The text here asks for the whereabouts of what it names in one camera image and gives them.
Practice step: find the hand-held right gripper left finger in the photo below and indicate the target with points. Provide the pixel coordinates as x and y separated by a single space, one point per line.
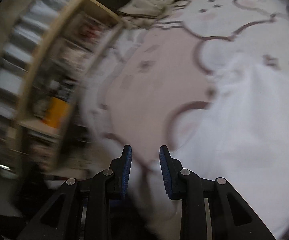
127 170

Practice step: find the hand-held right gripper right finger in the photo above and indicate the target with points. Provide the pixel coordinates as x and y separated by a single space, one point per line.
165 172

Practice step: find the white t-shirt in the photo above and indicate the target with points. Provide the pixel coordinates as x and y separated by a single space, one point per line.
247 142

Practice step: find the yellow box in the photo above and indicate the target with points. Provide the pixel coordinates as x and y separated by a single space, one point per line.
57 112

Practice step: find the printed bear bedspread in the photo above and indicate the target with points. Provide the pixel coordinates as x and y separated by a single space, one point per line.
159 80

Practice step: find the wooden bedside shelf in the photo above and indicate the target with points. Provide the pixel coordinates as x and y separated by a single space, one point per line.
34 80

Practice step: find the beige crumpled garment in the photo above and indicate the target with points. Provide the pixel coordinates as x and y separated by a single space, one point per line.
144 7

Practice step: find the white curtain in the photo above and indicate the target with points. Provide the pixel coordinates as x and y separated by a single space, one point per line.
9 55

